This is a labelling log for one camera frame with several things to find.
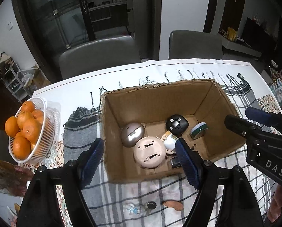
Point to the white fruit basket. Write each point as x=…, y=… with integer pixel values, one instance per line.
x=37, y=108

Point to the dark round earbud case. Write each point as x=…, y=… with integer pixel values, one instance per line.
x=177, y=125

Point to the blue white doll figure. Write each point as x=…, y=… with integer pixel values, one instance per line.
x=134, y=209

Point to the white shelf rack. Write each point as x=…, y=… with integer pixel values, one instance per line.
x=12, y=78

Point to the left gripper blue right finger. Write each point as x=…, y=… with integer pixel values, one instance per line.
x=205, y=177

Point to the person right hand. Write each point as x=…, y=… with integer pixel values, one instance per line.
x=275, y=209

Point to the patterned table runner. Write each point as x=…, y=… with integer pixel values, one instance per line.
x=269, y=104

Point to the brown cardboard box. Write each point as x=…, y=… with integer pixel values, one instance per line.
x=196, y=100

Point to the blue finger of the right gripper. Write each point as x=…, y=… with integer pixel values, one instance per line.
x=240, y=126
x=268, y=119

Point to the glass vase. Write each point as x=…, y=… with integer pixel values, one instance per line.
x=13, y=179

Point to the white jar yellow lid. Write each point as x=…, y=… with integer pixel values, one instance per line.
x=169, y=141

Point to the brown wooden piece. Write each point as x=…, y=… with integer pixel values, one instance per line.
x=178, y=206

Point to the grey checked tablecloth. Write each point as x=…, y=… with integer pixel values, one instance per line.
x=125, y=193

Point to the beige round deer toy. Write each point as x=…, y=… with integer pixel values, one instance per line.
x=149, y=152

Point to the grey chair left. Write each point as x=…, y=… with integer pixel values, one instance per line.
x=99, y=55

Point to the grey chair right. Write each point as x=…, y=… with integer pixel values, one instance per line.
x=185, y=44

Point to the round green tin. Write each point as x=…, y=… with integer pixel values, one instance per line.
x=198, y=130

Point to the grey chair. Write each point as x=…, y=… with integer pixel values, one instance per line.
x=99, y=55
x=185, y=44

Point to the orange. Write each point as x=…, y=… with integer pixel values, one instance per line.
x=21, y=147
x=31, y=130
x=11, y=127

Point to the silver oval case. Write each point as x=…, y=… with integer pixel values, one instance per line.
x=131, y=134

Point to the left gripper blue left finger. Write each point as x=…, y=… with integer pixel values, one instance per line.
x=74, y=176

